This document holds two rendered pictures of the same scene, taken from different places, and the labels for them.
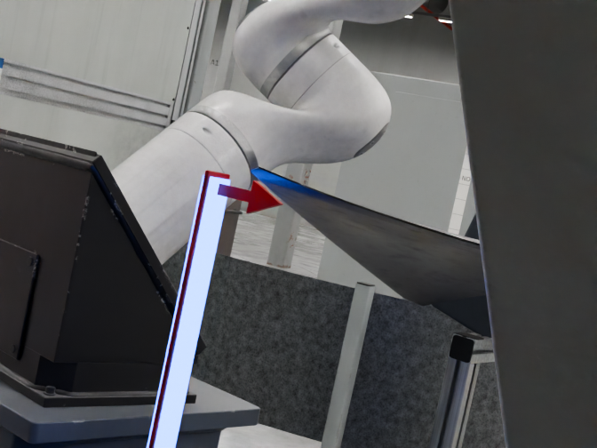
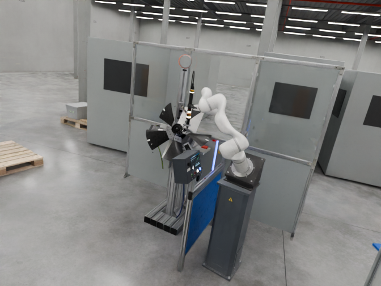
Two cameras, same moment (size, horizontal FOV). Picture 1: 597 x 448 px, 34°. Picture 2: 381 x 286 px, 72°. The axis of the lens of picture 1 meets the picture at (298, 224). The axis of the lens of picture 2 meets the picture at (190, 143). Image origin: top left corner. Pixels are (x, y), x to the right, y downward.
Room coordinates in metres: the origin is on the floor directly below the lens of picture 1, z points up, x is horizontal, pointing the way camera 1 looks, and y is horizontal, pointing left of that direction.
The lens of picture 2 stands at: (3.09, -0.70, 1.93)
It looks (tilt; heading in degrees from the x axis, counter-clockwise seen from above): 18 degrees down; 168
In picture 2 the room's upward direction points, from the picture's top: 8 degrees clockwise
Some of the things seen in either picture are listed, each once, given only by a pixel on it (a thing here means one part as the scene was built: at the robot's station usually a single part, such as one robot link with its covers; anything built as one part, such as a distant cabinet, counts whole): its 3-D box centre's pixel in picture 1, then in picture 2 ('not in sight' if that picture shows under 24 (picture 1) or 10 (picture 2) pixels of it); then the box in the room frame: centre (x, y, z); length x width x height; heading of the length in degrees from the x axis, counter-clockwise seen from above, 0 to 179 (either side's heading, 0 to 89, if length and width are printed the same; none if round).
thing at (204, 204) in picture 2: not in sight; (203, 209); (0.79, 0.02, 0.45); 0.82 x 0.02 x 0.66; 145
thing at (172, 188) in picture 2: not in sight; (172, 186); (0.34, -0.27, 0.46); 0.09 x 0.05 x 0.91; 55
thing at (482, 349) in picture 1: (501, 346); not in sight; (1.23, -0.29, 1.04); 0.24 x 0.03 x 0.03; 145
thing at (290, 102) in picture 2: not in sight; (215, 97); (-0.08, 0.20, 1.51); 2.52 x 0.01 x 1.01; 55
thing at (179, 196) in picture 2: not in sight; (182, 171); (0.15, -0.14, 0.58); 0.09 x 0.05 x 1.15; 55
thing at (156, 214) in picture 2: not in sight; (173, 213); (0.27, -0.22, 0.04); 0.62 x 0.45 x 0.08; 145
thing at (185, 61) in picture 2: not in sight; (185, 61); (-0.21, -0.22, 1.88); 0.16 x 0.07 x 0.16; 90
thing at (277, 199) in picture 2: not in sight; (203, 170); (-0.08, 0.20, 0.50); 2.59 x 0.03 x 0.91; 55
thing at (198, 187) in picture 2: not in sight; (209, 177); (0.79, 0.02, 0.82); 0.90 x 0.04 x 0.08; 145
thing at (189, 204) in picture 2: not in sight; (185, 236); (1.15, -0.23, 0.39); 0.04 x 0.04 x 0.78; 55
